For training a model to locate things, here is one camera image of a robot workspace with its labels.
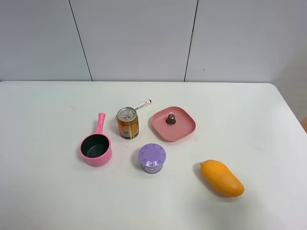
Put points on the brown coffee capsule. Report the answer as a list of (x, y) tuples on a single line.
[(171, 119)]

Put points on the purple lidded jar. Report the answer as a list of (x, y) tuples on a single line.
[(152, 158)]

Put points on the orange drink can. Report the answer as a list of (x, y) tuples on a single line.
[(128, 123)]

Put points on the pink square plate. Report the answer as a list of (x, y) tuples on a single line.
[(184, 125)]

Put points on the yellow mango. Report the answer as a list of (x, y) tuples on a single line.
[(221, 178)]

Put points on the pink toy saucepan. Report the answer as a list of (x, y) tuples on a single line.
[(96, 148)]

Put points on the white red-capped marker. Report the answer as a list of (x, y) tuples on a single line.
[(143, 104)]

